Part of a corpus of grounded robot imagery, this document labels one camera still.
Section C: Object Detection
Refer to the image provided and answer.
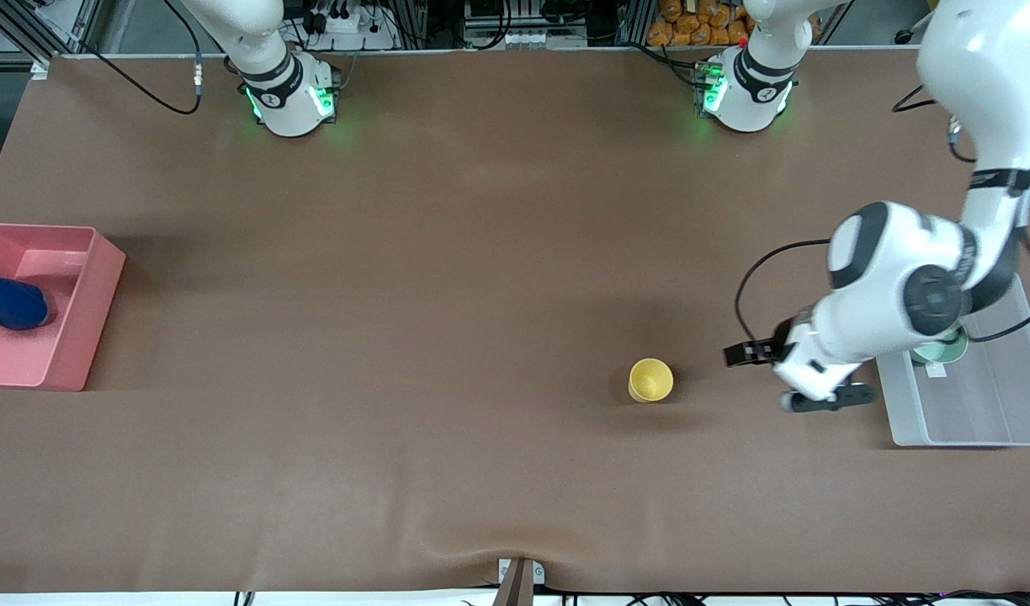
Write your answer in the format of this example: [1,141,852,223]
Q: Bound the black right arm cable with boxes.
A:
[77,0,204,116]

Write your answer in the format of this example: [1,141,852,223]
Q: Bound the metal clamp bracket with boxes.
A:
[496,557,546,606]

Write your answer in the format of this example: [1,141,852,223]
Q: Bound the brown table mat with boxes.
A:
[0,46,1030,594]

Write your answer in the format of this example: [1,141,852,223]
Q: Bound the clear plastic bin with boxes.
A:
[875,274,1030,448]

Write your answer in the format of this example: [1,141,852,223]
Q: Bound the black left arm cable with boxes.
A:
[734,240,831,342]

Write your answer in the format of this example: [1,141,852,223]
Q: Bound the white power strip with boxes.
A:
[309,7,398,51]

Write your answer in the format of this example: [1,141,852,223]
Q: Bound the light green bowl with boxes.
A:
[911,327,970,365]

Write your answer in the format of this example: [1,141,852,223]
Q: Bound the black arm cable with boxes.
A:
[734,240,831,342]
[77,0,204,116]

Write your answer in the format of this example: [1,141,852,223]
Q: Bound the pink plastic bin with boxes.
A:
[0,222,127,392]

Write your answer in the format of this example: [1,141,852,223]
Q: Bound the blue cloth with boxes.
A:
[0,271,51,331]

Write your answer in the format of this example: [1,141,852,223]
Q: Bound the aluminium frame post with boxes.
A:
[61,0,104,54]

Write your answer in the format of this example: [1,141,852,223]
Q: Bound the yellow cup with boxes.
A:
[628,358,675,404]

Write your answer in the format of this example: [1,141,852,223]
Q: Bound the orange snack bags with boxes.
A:
[647,0,756,47]

